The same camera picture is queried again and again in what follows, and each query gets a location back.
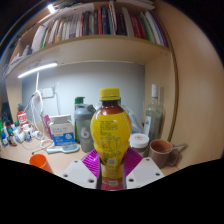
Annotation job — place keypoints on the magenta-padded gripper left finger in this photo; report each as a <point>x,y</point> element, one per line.
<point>78,173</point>

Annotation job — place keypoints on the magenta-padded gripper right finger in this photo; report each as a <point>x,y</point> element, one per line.
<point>145,171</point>

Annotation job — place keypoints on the yellow-labelled tea bottle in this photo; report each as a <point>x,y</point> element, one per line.
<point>111,133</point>

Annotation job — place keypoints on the brown ceramic mug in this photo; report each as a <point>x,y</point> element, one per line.
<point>158,153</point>

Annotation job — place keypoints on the light blue hairbrush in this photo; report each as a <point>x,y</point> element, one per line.
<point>65,148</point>

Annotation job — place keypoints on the white-lidded brown spread jar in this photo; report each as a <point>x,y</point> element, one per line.
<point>138,141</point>

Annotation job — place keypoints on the orange plastic cup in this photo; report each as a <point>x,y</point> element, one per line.
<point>40,161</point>

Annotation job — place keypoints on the grey shaker bottle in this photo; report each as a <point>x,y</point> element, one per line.
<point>83,130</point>

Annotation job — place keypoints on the white and blue tissue box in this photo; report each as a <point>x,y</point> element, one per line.
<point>62,131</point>

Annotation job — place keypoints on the tall clear glass bottle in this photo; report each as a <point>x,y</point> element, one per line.
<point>153,120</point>

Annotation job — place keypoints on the pink packet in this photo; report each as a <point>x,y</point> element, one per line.
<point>47,126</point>

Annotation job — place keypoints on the red and white canister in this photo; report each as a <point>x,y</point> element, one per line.
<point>22,116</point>

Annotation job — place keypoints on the white under-shelf light bar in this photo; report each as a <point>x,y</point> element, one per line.
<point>36,70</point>

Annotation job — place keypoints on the wooden shelf unit with books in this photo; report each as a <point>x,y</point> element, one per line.
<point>100,40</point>

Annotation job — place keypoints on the ceiling light tube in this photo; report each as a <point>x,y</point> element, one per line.
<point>51,8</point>

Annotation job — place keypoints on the white wall socket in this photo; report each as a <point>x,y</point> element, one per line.
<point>48,92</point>

